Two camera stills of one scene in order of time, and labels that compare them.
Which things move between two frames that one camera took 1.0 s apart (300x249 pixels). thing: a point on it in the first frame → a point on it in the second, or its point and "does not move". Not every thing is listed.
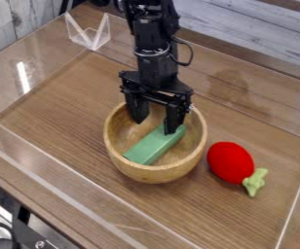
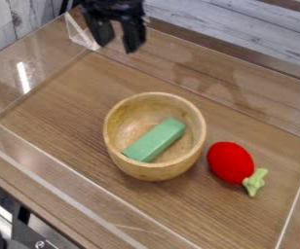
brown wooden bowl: [124, 132] does not move
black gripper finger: [139, 107] → [99, 16]
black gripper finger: [173, 118] → [131, 16]
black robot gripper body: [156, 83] → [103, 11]
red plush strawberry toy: [232, 163] does not move
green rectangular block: [155, 144] does not move
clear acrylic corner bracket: [92, 38] does not move
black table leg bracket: [25, 238] does not move
